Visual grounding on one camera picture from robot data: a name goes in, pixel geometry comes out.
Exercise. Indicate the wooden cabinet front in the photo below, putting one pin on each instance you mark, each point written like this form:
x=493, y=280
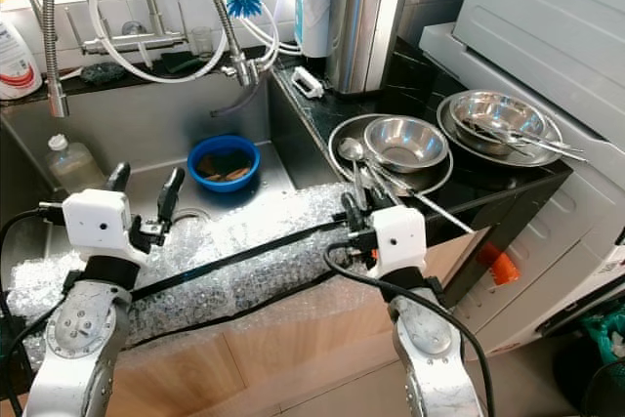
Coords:
x=283, y=358

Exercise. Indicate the green plastic object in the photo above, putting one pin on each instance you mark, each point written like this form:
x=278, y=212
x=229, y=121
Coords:
x=607, y=329

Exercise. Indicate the long thin steel utensil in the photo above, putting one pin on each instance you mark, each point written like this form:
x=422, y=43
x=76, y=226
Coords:
x=449, y=212

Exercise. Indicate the black scrubber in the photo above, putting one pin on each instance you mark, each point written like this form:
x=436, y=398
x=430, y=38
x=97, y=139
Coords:
x=103, y=73

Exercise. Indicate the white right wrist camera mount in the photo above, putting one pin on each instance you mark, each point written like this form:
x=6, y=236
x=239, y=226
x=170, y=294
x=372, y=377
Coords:
x=398, y=239

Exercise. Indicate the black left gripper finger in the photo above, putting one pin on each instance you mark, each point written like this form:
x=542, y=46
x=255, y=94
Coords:
x=171, y=194
x=119, y=178

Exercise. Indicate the clear plastic bottle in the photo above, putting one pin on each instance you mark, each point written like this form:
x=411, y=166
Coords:
x=73, y=171

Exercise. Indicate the steel tongs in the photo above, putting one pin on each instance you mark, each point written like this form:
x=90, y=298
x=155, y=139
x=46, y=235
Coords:
x=547, y=146

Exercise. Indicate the small white plastic clip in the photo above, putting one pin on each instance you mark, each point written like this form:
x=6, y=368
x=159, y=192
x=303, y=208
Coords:
x=306, y=82

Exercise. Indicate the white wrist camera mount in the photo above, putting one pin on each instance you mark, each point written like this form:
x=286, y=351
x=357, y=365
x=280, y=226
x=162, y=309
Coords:
x=96, y=227
x=398, y=239

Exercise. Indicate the large steel bowl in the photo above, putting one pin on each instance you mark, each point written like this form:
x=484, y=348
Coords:
x=498, y=109

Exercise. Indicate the stainless steel sink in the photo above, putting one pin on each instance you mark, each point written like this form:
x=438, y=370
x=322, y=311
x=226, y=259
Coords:
x=127, y=129

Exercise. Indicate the large steel plate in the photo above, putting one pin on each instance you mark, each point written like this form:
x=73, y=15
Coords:
x=469, y=148

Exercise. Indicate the white appliance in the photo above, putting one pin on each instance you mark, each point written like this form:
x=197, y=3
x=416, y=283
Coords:
x=547, y=17

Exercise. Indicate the blue plastic bowl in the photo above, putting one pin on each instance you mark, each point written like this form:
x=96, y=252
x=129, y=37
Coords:
x=239, y=183

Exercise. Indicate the white soap bottle red label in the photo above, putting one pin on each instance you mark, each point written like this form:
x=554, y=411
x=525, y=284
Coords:
x=18, y=65

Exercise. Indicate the orange plastic object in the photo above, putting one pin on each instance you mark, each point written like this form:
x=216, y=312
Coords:
x=498, y=266

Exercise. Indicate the steel spring pull-down faucet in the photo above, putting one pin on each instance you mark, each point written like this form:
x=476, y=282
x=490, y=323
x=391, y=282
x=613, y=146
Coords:
x=52, y=46

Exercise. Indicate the clear bubble wrap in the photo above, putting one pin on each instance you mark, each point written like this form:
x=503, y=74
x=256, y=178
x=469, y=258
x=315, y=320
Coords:
x=254, y=236

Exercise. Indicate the round sink drain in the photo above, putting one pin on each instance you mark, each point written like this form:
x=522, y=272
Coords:
x=195, y=214

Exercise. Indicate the small clear glass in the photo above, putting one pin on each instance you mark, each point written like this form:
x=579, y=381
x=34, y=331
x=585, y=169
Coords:
x=201, y=41

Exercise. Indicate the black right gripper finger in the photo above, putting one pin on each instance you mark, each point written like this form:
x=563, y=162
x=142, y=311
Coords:
x=353, y=214
x=378, y=202

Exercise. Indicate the steel spoon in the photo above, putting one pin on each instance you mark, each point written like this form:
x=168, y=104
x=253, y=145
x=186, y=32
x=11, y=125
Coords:
x=350, y=149

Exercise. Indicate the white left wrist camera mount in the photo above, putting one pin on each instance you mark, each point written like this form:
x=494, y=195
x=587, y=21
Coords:
x=96, y=227

